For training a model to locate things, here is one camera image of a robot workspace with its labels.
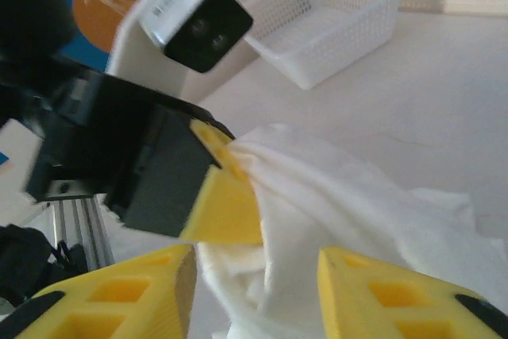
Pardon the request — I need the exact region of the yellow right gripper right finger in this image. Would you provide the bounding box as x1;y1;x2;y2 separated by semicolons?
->
317;246;508;339

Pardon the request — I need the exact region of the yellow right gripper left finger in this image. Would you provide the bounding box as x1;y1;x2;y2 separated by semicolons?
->
0;244;198;339

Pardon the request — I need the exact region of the white t-shirt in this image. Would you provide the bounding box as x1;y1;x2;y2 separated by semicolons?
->
196;122;508;339

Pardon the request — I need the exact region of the white plastic mesh basket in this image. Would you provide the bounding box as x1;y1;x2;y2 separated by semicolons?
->
242;0;414;91

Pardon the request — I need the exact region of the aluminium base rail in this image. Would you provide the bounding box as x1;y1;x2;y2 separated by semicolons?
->
46;195;117;276

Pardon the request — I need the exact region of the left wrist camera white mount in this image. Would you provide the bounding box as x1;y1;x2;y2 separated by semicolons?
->
107;0;255;98

